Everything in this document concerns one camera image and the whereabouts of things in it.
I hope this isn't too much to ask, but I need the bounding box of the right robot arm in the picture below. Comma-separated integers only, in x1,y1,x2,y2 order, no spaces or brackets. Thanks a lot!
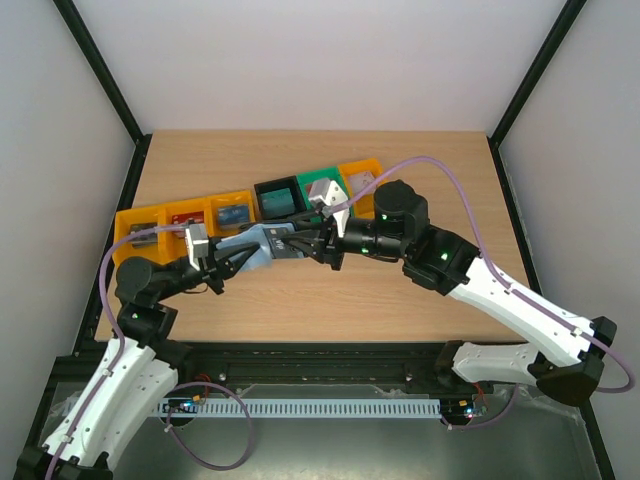
282,180,617,406

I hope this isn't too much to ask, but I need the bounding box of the frame post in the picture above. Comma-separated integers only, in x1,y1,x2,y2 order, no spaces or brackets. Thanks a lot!
52,0,147,146
488,0,588,146

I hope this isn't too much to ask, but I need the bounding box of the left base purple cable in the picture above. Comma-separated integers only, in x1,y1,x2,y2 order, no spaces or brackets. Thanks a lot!
162,382,254,471

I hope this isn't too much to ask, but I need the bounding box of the black bin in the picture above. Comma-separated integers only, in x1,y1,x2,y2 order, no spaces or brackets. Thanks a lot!
254,176,308,220

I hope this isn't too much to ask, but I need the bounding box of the white slotted cable duct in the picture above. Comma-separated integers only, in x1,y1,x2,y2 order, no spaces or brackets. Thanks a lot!
173,398,441,419

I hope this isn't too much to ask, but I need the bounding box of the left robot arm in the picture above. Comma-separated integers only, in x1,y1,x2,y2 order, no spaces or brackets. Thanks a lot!
17,227,266,479

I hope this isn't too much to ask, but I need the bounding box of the red card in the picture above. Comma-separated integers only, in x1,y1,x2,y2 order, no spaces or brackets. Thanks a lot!
171,211,205,228

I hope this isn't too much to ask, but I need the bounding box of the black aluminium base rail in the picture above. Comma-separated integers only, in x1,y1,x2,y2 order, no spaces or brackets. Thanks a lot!
49,340,581,391

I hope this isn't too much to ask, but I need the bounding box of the teal card stack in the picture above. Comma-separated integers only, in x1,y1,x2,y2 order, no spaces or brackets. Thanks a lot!
260,188,296,220

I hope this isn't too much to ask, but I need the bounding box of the right frame post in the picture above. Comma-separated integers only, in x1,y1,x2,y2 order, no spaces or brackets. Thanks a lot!
488,0,588,146

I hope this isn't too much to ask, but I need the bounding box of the black leather card holder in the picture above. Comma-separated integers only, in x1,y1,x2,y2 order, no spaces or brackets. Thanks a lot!
218,223,303,273

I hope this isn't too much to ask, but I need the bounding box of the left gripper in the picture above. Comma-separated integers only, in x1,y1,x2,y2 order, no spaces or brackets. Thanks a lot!
155,236,260,302

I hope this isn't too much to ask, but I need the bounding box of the black VIP card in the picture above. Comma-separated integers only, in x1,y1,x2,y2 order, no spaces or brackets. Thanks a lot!
265,226,304,260

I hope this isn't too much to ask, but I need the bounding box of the right yellow bin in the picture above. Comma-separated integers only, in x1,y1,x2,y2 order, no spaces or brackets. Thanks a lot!
338,158,384,219

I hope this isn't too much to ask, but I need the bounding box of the left frame post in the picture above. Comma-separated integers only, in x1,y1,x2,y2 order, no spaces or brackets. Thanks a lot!
52,0,147,146

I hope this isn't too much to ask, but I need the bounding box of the far left yellow bin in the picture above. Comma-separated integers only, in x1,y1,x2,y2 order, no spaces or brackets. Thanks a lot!
113,205,169,266

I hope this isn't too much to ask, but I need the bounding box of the blue card stack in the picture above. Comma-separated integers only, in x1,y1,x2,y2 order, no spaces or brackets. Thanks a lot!
217,204,251,230

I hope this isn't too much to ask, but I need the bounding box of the white patterned card stack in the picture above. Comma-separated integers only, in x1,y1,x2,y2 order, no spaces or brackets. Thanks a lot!
348,170,375,196

